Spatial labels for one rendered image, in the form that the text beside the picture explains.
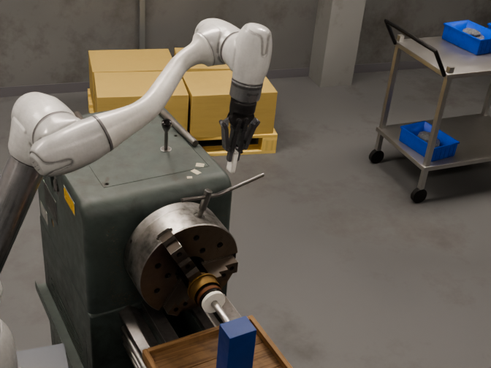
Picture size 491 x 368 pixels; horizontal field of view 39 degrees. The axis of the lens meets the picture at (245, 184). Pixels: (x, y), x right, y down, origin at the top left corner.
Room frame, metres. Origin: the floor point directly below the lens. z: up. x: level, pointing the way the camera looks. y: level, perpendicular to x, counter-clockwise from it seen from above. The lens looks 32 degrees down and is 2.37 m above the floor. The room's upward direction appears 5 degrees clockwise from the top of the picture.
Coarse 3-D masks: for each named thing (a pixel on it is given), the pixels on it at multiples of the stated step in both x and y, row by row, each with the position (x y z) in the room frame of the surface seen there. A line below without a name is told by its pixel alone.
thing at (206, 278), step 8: (192, 280) 1.49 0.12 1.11; (200, 280) 1.49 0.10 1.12; (208, 280) 1.49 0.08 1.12; (216, 280) 1.51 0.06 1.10; (192, 288) 1.47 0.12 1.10; (200, 288) 1.46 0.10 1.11; (208, 288) 1.46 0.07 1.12; (216, 288) 1.46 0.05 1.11; (192, 296) 1.46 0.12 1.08; (200, 296) 1.44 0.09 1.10; (200, 304) 1.43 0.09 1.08
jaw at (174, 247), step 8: (168, 232) 1.56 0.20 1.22; (168, 240) 1.54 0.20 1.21; (176, 240) 1.54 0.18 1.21; (168, 248) 1.52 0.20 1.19; (176, 248) 1.51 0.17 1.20; (176, 256) 1.51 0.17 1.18; (184, 256) 1.52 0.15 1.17; (184, 264) 1.50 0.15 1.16; (192, 264) 1.51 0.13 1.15; (184, 272) 1.50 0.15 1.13; (192, 272) 1.50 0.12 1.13; (200, 272) 1.50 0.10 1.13
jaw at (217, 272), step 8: (224, 256) 1.63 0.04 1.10; (232, 256) 1.64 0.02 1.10; (200, 264) 1.59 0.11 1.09; (208, 264) 1.59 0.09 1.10; (216, 264) 1.59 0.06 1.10; (224, 264) 1.59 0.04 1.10; (232, 264) 1.60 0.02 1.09; (208, 272) 1.55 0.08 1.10; (216, 272) 1.55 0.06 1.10; (224, 272) 1.57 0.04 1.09; (232, 272) 1.60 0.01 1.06
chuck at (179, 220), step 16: (192, 208) 1.67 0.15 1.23; (160, 224) 1.59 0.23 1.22; (176, 224) 1.58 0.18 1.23; (192, 224) 1.58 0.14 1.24; (208, 224) 1.60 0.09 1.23; (144, 240) 1.56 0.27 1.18; (160, 240) 1.54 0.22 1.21; (192, 240) 1.58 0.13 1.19; (208, 240) 1.60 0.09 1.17; (224, 240) 1.63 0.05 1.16; (144, 256) 1.52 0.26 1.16; (160, 256) 1.53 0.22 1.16; (192, 256) 1.58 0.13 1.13; (208, 256) 1.61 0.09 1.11; (144, 272) 1.50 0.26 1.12; (160, 272) 1.53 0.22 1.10; (144, 288) 1.50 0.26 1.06; (160, 288) 1.53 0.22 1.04; (160, 304) 1.53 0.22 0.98; (192, 304) 1.58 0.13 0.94
